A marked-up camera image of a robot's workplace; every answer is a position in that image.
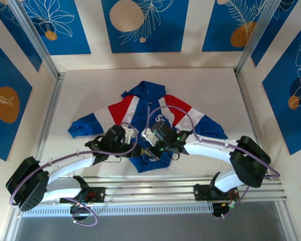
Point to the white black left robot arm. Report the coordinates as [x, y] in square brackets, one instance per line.
[70, 165]

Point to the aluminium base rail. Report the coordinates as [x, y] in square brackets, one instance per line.
[153, 190]

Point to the grey metal sheet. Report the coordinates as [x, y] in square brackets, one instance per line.
[153, 228]

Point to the aluminium frame post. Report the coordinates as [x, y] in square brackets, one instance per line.
[38, 42]
[256, 37]

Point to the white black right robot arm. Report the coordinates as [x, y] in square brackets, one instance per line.
[210, 150]

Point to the blue red white jacket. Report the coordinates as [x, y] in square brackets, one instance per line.
[138, 110]

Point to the blue floral wall panel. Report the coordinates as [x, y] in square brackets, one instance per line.
[215, 30]
[21, 37]
[165, 37]
[291, 130]
[268, 37]
[5, 138]
[72, 37]

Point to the aluminium table side rail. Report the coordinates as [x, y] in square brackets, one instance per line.
[49, 120]
[250, 111]

